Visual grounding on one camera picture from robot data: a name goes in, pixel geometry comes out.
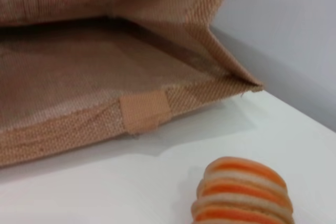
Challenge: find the brown woven jute handbag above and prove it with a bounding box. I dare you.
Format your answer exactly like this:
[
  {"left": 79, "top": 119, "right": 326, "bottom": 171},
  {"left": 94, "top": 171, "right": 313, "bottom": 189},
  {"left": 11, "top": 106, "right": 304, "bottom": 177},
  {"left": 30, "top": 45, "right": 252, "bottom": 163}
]
[{"left": 0, "top": 0, "right": 265, "bottom": 168}]

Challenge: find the orange striped toy bread loaf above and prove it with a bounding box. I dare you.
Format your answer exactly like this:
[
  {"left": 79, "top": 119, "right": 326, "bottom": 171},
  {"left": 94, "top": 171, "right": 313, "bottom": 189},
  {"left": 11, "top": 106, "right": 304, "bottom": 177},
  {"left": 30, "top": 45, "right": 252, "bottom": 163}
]
[{"left": 191, "top": 156, "right": 294, "bottom": 224}]

